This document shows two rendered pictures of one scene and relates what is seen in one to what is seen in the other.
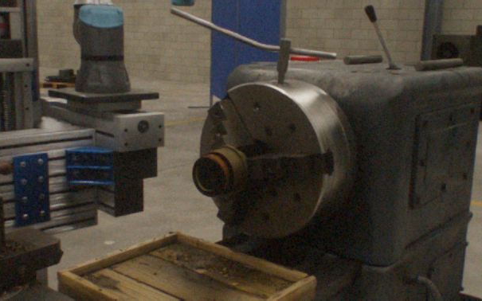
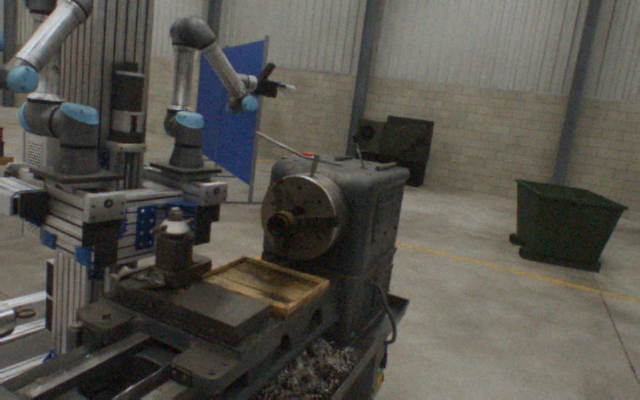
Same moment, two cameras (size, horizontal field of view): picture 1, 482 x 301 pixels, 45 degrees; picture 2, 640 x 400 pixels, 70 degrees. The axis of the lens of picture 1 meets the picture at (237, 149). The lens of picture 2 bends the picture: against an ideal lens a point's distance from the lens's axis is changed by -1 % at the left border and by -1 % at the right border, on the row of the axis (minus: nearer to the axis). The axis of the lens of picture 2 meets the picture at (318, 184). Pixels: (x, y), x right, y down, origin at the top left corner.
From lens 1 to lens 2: 0.59 m
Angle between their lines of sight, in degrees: 15
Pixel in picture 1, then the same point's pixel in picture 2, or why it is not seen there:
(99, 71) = (188, 154)
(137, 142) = (212, 200)
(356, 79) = (349, 175)
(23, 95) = (139, 166)
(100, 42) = (190, 137)
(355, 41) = (303, 117)
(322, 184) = (333, 232)
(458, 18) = (375, 108)
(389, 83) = (366, 179)
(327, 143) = (337, 211)
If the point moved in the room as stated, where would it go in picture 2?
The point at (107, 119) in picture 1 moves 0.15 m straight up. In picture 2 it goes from (192, 184) to (195, 149)
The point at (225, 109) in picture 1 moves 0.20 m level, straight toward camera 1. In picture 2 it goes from (282, 189) to (293, 201)
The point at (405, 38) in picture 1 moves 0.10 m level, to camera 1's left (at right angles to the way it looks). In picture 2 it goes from (339, 118) to (335, 118)
